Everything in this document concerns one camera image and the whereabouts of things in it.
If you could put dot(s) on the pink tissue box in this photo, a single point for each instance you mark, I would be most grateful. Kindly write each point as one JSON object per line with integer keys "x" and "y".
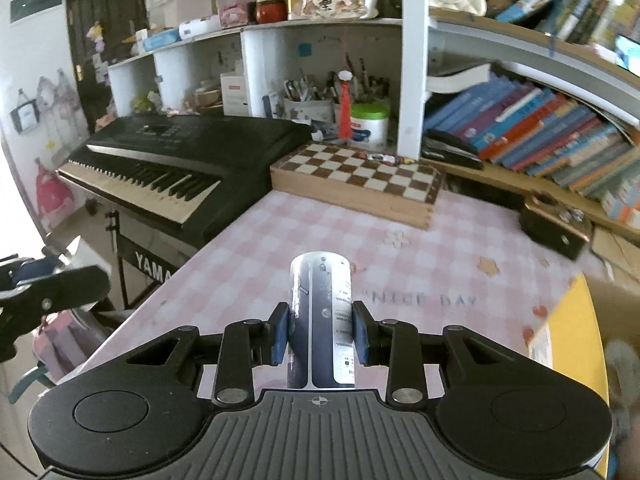
{"x": 232, "y": 12}

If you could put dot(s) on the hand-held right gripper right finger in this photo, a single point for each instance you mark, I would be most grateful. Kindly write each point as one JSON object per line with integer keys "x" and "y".
{"x": 361, "y": 335}

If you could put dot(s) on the red tube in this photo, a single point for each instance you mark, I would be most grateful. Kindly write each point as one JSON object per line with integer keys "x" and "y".
{"x": 345, "y": 110}

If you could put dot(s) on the red jar white lid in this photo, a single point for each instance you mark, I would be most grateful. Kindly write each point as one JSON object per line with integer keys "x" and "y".
{"x": 271, "y": 10}

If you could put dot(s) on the dark blue white can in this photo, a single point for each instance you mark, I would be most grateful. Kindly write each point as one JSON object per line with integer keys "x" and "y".
{"x": 320, "y": 300}

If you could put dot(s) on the white pen cup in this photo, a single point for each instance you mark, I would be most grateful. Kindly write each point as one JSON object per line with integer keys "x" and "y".
{"x": 307, "y": 110}

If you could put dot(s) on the pink backpack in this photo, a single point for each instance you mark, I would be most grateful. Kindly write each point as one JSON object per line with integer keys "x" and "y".
{"x": 57, "y": 347}

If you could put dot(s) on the black electronic keyboard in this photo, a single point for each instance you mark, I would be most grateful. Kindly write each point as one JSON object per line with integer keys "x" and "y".
{"x": 200, "y": 145}

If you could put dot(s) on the thick book with white pages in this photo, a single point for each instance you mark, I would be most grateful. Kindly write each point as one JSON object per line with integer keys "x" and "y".
{"x": 460, "y": 80}

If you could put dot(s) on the white box red label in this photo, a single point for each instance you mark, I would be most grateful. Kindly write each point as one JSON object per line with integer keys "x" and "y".
{"x": 235, "y": 97}

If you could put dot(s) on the dark door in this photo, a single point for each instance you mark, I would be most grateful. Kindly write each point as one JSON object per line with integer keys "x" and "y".
{"x": 115, "y": 35}

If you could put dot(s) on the dark green wall sign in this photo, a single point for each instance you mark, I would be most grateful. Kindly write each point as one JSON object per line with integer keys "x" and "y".
{"x": 36, "y": 4}

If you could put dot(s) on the white jar green lid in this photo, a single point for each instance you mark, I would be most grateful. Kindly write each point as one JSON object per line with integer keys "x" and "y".
{"x": 369, "y": 130}

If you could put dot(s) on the pink checked desktop cloth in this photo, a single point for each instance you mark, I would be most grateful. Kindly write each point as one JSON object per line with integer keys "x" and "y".
{"x": 260, "y": 240}

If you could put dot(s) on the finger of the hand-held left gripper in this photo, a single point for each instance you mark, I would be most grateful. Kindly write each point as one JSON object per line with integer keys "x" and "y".
{"x": 75, "y": 287}
{"x": 30, "y": 270}

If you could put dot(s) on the black box brass fittings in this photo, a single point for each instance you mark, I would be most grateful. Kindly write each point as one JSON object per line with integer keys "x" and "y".
{"x": 552, "y": 230}

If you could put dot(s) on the row of colourful books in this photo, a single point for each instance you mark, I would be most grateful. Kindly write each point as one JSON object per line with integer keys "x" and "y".
{"x": 530, "y": 130}

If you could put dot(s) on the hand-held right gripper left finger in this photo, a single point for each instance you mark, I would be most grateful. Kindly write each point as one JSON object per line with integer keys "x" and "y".
{"x": 280, "y": 332}

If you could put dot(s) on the blue white tissue pack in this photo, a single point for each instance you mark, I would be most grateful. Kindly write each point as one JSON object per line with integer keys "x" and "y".
{"x": 162, "y": 41}

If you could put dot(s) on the yellow cardboard box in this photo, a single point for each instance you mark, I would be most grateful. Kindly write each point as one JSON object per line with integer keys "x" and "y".
{"x": 570, "y": 330}

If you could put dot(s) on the hanging bag wall decoration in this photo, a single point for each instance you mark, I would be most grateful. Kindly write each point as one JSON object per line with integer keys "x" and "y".
{"x": 27, "y": 112}

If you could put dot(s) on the teal chair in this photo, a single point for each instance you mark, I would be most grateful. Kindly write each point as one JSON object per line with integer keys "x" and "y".
{"x": 30, "y": 385}

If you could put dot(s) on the small red white trinket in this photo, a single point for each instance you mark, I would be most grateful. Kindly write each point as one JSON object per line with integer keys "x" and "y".
{"x": 390, "y": 158}

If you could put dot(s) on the white shelf unit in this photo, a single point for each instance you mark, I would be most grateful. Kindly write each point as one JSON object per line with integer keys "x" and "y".
{"x": 412, "y": 60}

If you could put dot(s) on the wooden chessboard box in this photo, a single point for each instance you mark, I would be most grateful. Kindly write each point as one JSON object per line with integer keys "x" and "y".
{"x": 350, "y": 170}

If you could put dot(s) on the black keyboard stand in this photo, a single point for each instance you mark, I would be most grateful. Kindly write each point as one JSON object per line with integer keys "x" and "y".
{"x": 150, "y": 260}

